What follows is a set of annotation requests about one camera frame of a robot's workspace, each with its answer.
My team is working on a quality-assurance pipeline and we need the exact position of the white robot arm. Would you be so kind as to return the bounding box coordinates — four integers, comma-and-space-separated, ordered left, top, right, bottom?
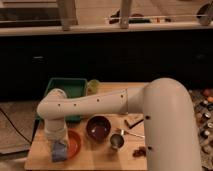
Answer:
37, 78, 202, 171

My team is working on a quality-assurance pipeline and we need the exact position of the dark maroon bowl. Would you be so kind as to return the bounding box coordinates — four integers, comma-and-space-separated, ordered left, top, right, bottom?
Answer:
86, 116, 111, 143

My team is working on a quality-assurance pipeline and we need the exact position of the orange red bowl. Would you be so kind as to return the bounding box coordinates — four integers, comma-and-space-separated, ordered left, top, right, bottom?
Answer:
68, 129, 81, 159

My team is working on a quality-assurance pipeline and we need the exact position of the yellow green cup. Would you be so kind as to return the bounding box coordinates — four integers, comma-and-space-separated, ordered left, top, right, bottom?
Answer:
87, 79, 100, 95

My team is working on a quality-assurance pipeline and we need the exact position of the green plastic tray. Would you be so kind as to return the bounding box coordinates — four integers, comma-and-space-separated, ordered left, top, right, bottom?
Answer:
35, 77, 88, 123

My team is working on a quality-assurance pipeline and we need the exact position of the metal spoon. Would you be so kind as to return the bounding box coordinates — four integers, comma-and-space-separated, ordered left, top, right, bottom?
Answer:
116, 128, 145, 138

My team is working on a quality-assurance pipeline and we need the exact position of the small metal cup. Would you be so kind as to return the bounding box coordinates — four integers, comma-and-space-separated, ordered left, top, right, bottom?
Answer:
110, 134, 124, 149

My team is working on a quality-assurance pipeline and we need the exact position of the small brown object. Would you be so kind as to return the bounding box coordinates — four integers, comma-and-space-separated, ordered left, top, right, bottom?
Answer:
132, 146, 146, 157

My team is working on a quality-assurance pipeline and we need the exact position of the black cable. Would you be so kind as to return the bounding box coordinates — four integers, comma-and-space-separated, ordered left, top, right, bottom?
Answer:
0, 108, 33, 146

